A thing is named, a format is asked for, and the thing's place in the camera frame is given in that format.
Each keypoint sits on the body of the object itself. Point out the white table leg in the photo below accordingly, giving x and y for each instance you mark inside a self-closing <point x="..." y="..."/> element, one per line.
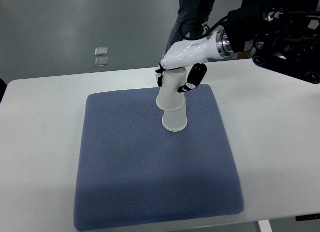
<point x="264" y="226"/>

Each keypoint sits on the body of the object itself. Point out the white paper cup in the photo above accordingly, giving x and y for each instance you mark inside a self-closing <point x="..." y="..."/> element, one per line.
<point x="169" y="99"/>
<point x="175" y="120"/>

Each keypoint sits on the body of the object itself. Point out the person in dark trousers left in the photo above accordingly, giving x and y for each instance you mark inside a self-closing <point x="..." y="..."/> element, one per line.
<point x="3" y="87"/>

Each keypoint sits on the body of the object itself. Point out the person in dark clothes right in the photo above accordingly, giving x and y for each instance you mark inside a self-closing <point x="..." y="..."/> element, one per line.
<point x="290" y="5"/>

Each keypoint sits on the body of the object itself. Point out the blue textured cushion mat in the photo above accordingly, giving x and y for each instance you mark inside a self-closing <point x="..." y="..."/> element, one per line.
<point x="132" y="171"/>

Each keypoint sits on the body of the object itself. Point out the person in grey jeans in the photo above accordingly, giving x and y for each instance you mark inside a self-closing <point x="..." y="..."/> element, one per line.
<point x="191" y="15"/>

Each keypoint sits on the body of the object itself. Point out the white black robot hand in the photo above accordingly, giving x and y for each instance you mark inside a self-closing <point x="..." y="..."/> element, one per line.
<point x="191" y="52"/>

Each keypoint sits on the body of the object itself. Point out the white paper cup on mat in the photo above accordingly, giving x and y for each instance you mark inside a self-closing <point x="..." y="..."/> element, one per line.
<point x="175" y="120"/>

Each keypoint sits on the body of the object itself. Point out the black table control panel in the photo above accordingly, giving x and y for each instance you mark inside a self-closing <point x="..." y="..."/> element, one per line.
<point x="308" y="217"/>

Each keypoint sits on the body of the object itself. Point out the upper floor socket plate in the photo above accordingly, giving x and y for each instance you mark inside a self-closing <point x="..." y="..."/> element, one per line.
<point x="101" y="51"/>

